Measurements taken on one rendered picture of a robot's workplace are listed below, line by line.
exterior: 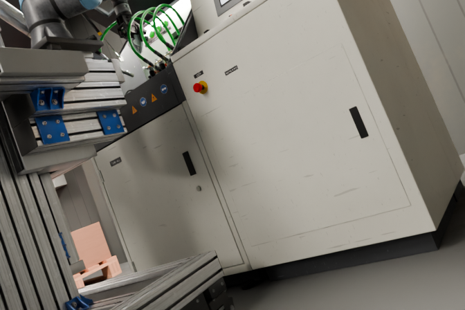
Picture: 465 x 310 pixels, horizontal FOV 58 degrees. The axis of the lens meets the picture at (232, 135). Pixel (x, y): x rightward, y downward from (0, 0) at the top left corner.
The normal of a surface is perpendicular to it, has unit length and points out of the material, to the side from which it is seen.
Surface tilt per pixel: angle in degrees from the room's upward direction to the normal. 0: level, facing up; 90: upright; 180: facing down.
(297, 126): 90
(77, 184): 90
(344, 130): 90
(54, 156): 90
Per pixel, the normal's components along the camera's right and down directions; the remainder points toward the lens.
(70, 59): 0.77, -0.36
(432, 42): -0.51, 0.13
